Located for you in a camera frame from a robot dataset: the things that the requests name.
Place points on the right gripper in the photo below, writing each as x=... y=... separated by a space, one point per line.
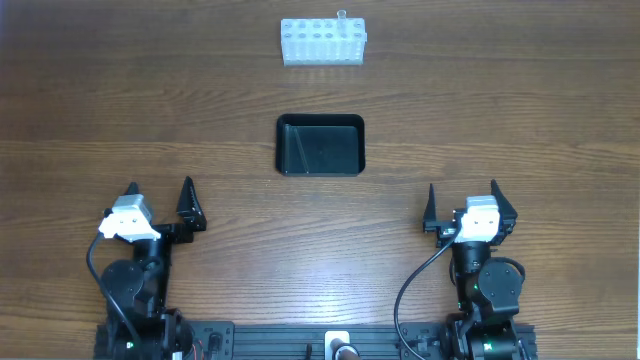
x=443 y=235

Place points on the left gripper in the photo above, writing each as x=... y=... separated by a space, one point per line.
x=177 y=233

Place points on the clear test tube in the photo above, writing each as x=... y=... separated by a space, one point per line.
x=342 y=22
x=300 y=147

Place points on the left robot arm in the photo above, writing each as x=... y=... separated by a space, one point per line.
x=135 y=285

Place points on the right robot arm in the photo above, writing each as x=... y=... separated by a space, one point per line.
x=495 y=287

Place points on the black tray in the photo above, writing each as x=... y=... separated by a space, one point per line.
x=330 y=150

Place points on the white test tube rack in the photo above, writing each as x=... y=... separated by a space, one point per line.
x=320 y=45

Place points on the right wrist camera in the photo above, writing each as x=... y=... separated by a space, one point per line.
x=479 y=219

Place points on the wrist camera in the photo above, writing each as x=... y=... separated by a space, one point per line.
x=479 y=219
x=127 y=220

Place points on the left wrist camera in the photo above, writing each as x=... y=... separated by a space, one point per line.
x=127 y=220

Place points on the mounting rail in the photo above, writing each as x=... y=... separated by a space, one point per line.
x=280 y=342

